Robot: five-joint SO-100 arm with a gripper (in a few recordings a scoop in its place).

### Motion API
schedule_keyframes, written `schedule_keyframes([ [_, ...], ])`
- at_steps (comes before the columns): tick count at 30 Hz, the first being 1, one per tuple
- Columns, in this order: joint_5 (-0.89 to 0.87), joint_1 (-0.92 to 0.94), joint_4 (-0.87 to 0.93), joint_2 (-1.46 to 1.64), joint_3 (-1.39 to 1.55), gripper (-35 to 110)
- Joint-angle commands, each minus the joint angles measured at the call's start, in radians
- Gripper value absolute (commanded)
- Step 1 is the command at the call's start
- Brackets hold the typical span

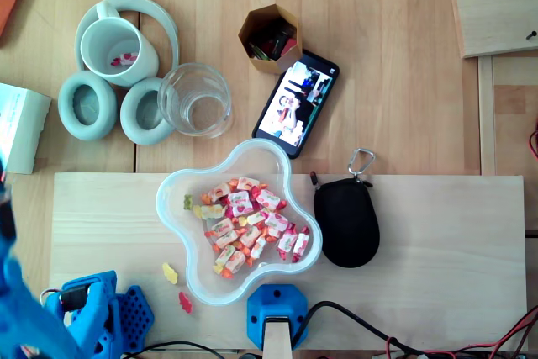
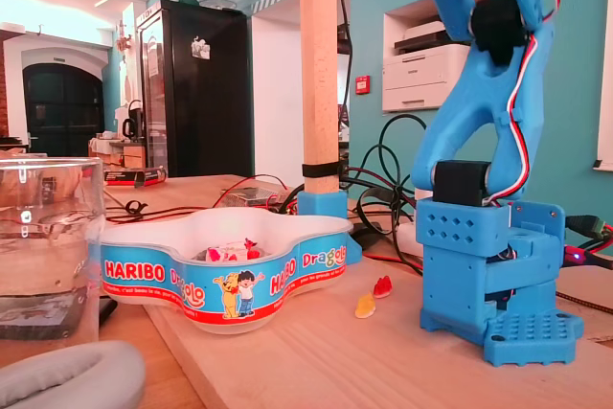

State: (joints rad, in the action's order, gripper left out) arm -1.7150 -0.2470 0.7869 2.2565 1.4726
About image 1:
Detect red white candy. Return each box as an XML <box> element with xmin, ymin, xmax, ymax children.
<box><xmin>110</xmin><ymin>51</ymin><xmax>139</xmax><ymax>68</ymax></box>

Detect wrapped fruit candy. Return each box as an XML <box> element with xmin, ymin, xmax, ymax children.
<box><xmin>251</xmin><ymin>187</ymin><xmax>287</xmax><ymax>211</ymax></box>
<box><xmin>213</xmin><ymin>245</ymin><xmax>239</xmax><ymax>270</ymax></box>
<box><xmin>276</xmin><ymin>230</ymin><xmax>299</xmax><ymax>261</ymax></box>
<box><xmin>238</xmin><ymin>211</ymin><xmax>269</xmax><ymax>228</ymax></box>
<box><xmin>263</xmin><ymin>210</ymin><xmax>291</xmax><ymax>232</ymax></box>
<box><xmin>212</xmin><ymin>230</ymin><xmax>243</xmax><ymax>253</ymax></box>
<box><xmin>204</xmin><ymin>218</ymin><xmax>236</xmax><ymax>237</ymax></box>
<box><xmin>220</xmin><ymin>249</ymin><xmax>249</xmax><ymax>279</ymax></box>
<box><xmin>225</xmin><ymin>190</ymin><xmax>256</xmax><ymax>214</ymax></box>
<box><xmin>200</xmin><ymin>182</ymin><xmax>237</xmax><ymax>204</ymax></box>
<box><xmin>292</xmin><ymin>226</ymin><xmax>312</xmax><ymax>263</ymax></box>
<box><xmin>247</xmin><ymin>235</ymin><xmax>270</xmax><ymax>260</ymax></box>
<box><xmin>193</xmin><ymin>203</ymin><xmax>226</xmax><ymax>221</ymax></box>
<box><xmin>237</xmin><ymin>226</ymin><xmax>268</xmax><ymax>250</ymax></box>
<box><xmin>235</xmin><ymin>177</ymin><xmax>262</xmax><ymax>192</ymax></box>

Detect black smartphone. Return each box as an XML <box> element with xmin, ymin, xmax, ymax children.
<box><xmin>251</xmin><ymin>48</ymin><xmax>340</xmax><ymax>161</ymax></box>

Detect brown hexagonal box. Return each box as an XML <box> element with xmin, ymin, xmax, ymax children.
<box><xmin>237</xmin><ymin>3</ymin><xmax>303</xmax><ymax>77</ymax></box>

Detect silver carabiner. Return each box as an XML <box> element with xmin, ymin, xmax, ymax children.
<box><xmin>347</xmin><ymin>147</ymin><xmax>376</xmax><ymax>177</ymax></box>

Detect clear drinking glass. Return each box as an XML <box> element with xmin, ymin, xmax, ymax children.
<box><xmin>157</xmin><ymin>62</ymin><xmax>234</xmax><ymax>140</ymax></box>

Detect black oval zip pouch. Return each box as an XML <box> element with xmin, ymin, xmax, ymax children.
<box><xmin>309</xmin><ymin>170</ymin><xmax>382</xmax><ymax>270</ymax></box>

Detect Haribo plastic candy bowl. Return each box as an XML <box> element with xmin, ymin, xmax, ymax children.
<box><xmin>156</xmin><ymin>138</ymin><xmax>324</xmax><ymax>308</ymax></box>

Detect small red packet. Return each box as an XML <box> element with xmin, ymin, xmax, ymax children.
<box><xmin>277</xmin><ymin>38</ymin><xmax>298</xmax><ymax>57</ymax></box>

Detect small black packet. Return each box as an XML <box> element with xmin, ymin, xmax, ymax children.
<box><xmin>262</xmin><ymin>29</ymin><xmax>294</xmax><ymax>60</ymax></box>

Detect yellow gummy bear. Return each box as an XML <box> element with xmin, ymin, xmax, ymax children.
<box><xmin>162</xmin><ymin>261</ymin><xmax>180</xmax><ymax>286</ymax></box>

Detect red gummy bear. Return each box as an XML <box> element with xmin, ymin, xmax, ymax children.
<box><xmin>178</xmin><ymin>290</ymin><xmax>194</xmax><ymax>315</ymax></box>

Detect large pale wooden board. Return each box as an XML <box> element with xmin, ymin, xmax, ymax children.
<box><xmin>49</xmin><ymin>172</ymin><xmax>529</xmax><ymax>354</ymax></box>

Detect pale green headphones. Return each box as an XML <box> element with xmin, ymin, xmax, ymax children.
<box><xmin>57</xmin><ymin>0</ymin><xmax>181</xmax><ymax>146</ymax></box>

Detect pale green ceramic mug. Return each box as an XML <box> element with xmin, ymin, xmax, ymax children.
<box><xmin>79</xmin><ymin>0</ymin><xmax>161</xmax><ymax>89</ymax></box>

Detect white cardboard box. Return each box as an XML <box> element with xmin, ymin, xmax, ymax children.
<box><xmin>0</xmin><ymin>82</ymin><xmax>53</xmax><ymax>175</ymax></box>

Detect small pale wooden board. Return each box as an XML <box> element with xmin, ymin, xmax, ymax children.
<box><xmin>448</xmin><ymin>0</ymin><xmax>538</xmax><ymax>60</ymax></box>

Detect blue post base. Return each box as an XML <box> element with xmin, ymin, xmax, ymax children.
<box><xmin>245</xmin><ymin>283</ymin><xmax>310</xmax><ymax>351</ymax></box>

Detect thick black cable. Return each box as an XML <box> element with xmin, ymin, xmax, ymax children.
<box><xmin>293</xmin><ymin>300</ymin><xmax>425</xmax><ymax>359</ymax></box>

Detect wooden square post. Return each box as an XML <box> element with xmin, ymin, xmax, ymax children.
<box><xmin>262</xmin><ymin>319</ymin><xmax>293</xmax><ymax>359</ymax></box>

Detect thin black cable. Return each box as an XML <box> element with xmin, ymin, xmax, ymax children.
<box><xmin>121</xmin><ymin>341</ymin><xmax>228</xmax><ymax>359</ymax></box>

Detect short red wire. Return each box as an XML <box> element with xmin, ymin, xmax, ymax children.
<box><xmin>528</xmin><ymin>119</ymin><xmax>538</xmax><ymax>162</ymax></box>

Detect long red cable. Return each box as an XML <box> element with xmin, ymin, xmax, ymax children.
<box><xmin>384</xmin><ymin>304</ymin><xmax>538</xmax><ymax>359</ymax></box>

